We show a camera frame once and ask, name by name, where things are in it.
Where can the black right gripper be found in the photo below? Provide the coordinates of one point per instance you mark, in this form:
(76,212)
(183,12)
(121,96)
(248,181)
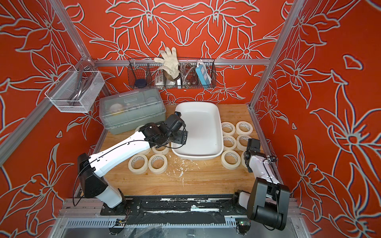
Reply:
(247,152)

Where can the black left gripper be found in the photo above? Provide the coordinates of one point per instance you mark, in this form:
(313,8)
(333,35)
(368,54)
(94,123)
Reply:
(183,137)

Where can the beige tape roll six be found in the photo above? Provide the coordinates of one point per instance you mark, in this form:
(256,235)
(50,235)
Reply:
(230,159)

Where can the beige tape roll ten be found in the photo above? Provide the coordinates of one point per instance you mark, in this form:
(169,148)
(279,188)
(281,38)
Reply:
(244,128)

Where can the beige tape roll eleven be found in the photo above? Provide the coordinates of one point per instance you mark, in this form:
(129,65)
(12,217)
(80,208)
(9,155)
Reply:
(228,128)

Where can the beige tape roll nine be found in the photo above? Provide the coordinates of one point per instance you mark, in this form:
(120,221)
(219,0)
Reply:
(158,163)

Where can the beige tape roll three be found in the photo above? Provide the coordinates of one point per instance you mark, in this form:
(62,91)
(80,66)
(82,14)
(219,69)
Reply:
(138,164)

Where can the beige tape roll four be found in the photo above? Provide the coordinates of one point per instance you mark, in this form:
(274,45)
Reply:
(242,142)

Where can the beige tape roll twelve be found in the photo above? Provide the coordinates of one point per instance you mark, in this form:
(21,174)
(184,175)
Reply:
(242,160)

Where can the beige tape roll five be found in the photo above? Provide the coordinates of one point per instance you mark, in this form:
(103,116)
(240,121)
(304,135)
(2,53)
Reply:
(229,142)

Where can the beige tape roll two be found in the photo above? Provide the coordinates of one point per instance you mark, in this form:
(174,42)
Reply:
(146,152)

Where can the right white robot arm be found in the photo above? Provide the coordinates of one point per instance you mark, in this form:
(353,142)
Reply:
(268,202)

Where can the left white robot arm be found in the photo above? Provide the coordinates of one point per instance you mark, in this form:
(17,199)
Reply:
(91,169)

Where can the beige tape roll eight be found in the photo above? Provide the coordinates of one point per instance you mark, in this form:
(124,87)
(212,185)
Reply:
(161,150)

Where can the beige tape roll seven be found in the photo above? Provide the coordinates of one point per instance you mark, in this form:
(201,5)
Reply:
(137,129)

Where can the grey lidded storage box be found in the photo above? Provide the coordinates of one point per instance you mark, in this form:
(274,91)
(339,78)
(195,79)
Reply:
(126,111)

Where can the blue box in basket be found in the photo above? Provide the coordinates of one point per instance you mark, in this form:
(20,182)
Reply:
(203,75)

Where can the white plastic tray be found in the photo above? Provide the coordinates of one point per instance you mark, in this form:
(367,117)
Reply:
(205,136)

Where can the white power strip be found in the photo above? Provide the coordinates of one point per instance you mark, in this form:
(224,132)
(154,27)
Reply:
(159,80)

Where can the dark blue round lid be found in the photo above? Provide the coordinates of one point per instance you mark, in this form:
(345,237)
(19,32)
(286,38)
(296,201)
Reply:
(141,83)

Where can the white work glove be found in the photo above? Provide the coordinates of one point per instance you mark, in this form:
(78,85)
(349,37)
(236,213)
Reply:
(169,61)

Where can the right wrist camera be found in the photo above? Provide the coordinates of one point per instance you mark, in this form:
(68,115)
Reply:
(254,145)

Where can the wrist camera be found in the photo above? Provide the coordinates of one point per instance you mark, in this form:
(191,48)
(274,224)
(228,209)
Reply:
(174,122)
(254,145)

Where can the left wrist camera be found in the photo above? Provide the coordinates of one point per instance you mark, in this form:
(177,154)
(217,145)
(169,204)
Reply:
(174,122)

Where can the black wire basket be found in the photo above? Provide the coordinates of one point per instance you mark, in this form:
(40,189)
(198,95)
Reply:
(184,73)

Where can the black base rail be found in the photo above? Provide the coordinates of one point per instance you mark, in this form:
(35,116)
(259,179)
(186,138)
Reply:
(183,210)

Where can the white wire basket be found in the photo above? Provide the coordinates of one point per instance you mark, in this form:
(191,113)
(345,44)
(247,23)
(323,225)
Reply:
(76,90)

